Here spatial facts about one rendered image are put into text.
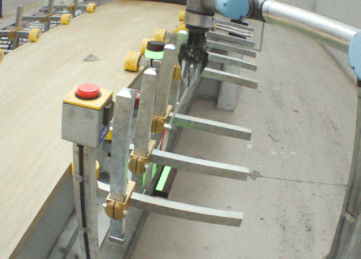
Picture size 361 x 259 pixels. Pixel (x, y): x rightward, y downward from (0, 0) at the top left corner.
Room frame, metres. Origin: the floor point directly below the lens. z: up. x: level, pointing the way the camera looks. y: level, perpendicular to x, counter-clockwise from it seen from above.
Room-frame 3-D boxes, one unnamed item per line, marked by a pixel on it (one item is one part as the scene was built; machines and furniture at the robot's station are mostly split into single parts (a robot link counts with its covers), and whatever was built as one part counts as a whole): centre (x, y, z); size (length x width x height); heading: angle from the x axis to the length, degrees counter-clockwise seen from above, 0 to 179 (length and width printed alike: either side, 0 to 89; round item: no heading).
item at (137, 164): (1.12, 0.09, 0.83); 0.13 x 0.06 x 0.05; 174
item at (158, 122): (1.37, 0.07, 0.85); 0.13 x 0.06 x 0.05; 174
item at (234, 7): (1.20, -0.08, 1.32); 0.12 x 0.12 x 0.09; 35
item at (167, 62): (1.35, 0.07, 0.87); 0.03 x 0.03 x 0.48; 84
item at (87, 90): (0.59, 0.15, 1.22); 0.04 x 0.04 x 0.02
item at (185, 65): (1.28, 0.01, 1.04); 0.06 x 0.03 x 0.09; 174
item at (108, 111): (0.59, 0.11, 1.20); 0.03 x 0.01 x 0.03; 174
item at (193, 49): (1.28, 0.00, 1.15); 0.09 x 0.08 x 0.12; 174
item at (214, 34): (2.37, -0.16, 0.95); 0.36 x 0.03 x 0.03; 84
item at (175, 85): (1.60, 0.04, 0.87); 0.03 x 0.03 x 0.48; 84
